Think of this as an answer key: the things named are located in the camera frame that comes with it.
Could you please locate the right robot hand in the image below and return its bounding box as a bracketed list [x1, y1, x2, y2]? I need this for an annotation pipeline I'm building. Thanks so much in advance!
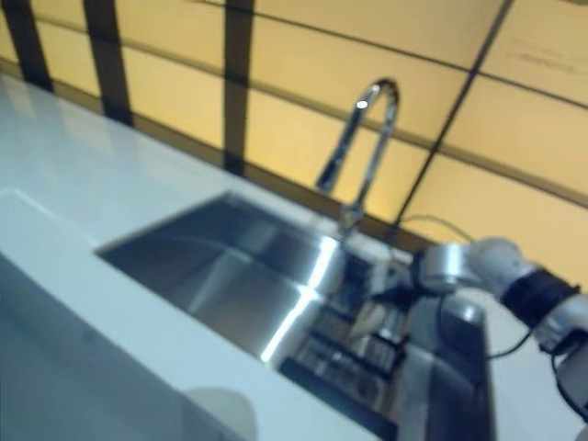
[361, 260, 417, 302]

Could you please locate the black roll-up drying rack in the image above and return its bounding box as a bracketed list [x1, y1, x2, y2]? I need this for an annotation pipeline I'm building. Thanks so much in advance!
[278, 255, 411, 383]

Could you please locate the chrome gooseneck faucet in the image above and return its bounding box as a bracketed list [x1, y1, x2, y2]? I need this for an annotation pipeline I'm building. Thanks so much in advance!
[315, 77, 401, 241]

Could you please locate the stainless steel sink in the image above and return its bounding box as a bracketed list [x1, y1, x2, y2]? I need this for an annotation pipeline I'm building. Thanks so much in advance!
[93, 191, 498, 441]

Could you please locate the white cabinet door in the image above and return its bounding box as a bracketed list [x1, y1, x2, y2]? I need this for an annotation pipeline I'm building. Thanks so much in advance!
[0, 255, 189, 441]

